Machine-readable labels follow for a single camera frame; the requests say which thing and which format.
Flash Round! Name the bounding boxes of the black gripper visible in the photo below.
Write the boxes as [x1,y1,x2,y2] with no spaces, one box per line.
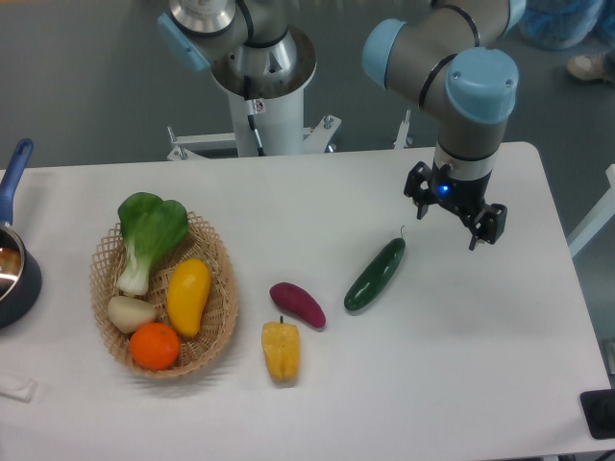
[404,145,507,251]

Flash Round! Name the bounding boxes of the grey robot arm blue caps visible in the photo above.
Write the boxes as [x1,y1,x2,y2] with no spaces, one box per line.
[158,1,525,244]

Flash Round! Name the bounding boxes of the woven wicker basket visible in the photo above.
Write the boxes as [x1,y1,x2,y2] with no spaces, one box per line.
[89,211,239,379]

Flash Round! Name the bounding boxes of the yellow mango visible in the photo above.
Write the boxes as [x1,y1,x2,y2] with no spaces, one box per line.
[166,258,211,337]

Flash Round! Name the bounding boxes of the green cucumber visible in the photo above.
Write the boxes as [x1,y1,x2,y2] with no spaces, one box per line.
[343,228,406,312]

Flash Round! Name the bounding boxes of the purple sweet potato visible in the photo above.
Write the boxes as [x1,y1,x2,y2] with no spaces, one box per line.
[269,282,327,328]

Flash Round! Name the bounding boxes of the white shoe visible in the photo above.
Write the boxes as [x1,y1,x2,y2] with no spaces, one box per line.
[566,53,614,84]

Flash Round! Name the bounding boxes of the blue plastic bag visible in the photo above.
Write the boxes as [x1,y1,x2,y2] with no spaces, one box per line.
[517,0,614,51]

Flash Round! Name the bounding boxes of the yellow bell pepper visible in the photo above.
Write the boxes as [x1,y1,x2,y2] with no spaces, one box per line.
[261,316,301,383]

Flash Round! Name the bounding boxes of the black device at table edge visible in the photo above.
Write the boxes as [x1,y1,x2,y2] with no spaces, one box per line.
[579,389,614,440]

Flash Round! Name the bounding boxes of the green bok choy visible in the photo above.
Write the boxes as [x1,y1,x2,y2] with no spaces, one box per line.
[116,192,188,297]

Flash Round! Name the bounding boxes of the orange fruit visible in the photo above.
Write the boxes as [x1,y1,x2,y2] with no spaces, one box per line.
[130,323,181,371]

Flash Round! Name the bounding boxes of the white garlic bulb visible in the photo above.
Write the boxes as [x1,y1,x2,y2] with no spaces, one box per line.
[107,296,157,334]

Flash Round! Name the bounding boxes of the clear plastic packet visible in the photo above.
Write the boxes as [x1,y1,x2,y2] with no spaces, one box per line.
[0,373,37,402]

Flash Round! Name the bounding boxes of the white frame at right edge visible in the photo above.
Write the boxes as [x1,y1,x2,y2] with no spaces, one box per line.
[567,164,614,257]

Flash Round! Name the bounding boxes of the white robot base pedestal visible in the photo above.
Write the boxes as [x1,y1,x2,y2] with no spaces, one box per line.
[167,27,342,160]

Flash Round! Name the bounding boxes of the black cable on pedestal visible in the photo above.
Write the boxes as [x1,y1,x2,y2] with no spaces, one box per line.
[242,75,267,158]

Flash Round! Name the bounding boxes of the dark pot with blue handle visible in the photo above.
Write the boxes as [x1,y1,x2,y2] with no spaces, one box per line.
[1,138,42,328]

